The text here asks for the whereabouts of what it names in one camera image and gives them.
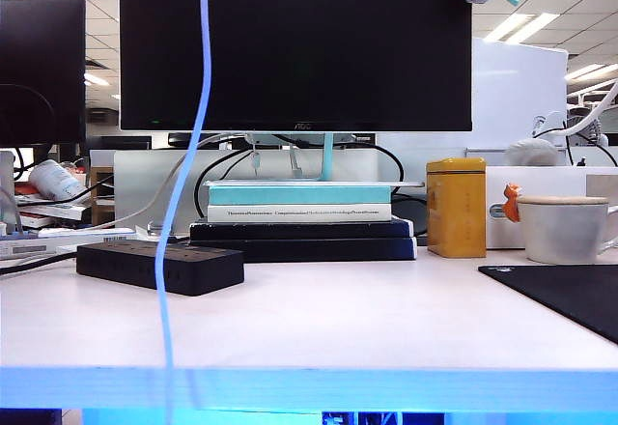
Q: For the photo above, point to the black power strip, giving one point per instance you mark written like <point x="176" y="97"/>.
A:
<point x="207" y="275"/>

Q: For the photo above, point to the teal book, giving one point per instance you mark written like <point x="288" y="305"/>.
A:
<point x="314" y="195"/>

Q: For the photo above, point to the teal silver monitor stand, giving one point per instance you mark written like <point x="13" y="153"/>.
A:
<point x="328" y="159"/>

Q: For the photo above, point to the thin black box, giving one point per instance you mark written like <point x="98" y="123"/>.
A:
<point x="338" y="229"/>

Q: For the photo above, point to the thick black box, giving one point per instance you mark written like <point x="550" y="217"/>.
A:
<point x="338" y="250"/>

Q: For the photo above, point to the yellow tin box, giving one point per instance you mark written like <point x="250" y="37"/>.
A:
<point x="456" y="207"/>

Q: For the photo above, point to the large black computer monitor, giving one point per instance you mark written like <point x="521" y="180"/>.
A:
<point x="338" y="48"/>

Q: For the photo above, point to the silver metal clip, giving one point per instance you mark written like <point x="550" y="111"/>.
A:
<point x="155" y="228"/>

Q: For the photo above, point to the orange fox figurine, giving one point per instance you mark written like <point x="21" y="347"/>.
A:
<point x="511" y="203"/>

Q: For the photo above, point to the brown wooden shelf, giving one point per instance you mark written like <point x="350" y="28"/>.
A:
<point x="102" y="193"/>

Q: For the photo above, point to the white dome object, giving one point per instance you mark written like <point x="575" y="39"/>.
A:
<point x="531" y="152"/>

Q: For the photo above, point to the white board panel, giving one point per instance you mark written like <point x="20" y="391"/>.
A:
<point x="521" y="96"/>

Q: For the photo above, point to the white cardboard box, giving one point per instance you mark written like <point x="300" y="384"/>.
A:
<point x="545" y="178"/>

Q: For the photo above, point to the blue white medicine box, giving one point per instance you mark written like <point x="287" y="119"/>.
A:
<point x="72" y="241"/>

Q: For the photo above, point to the beige wooden mug lid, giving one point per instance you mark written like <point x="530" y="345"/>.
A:
<point x="560" y="199"/>

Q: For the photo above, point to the white printed carton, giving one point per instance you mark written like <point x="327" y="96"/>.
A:
<point x="58" y="211"/>

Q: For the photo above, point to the white plastic bottle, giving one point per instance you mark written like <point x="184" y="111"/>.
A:
<point x="55" y="178"/>

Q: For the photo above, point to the white ceramic mug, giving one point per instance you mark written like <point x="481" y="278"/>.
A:
<point x="560" y="236"/>

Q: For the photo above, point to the black mouse pad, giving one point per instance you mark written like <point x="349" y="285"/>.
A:
<point x="570" y="294"/>

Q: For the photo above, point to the red white book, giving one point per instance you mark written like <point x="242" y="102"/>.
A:
<point x="26" y="189"/>

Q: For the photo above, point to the small black computer monitor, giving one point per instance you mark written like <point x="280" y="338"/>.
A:
<point x="43" y="58"/>

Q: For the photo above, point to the white flexible tube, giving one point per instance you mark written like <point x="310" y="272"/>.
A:
<point x="598" y="106"/>

